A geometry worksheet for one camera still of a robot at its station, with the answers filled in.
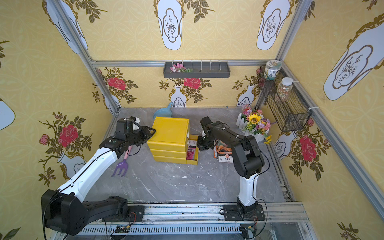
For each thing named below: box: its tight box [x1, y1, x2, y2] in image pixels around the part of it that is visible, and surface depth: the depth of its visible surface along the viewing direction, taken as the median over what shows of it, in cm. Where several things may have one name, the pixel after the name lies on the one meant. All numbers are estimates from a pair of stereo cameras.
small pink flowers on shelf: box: [170, 62, 192, 73], surface depth 89 cm
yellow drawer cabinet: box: [147, 116, 199, 165], surface depth 83 cm
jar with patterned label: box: [265, 60, 282, 81], surface depth 87 cm
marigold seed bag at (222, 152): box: [213, 139, 234, 163], surface depth 95 cm
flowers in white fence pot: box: [236, 105, 272, 144], surface depth 92 cm
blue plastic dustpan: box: [153, 102, 174, 121], surface depth 120 cm
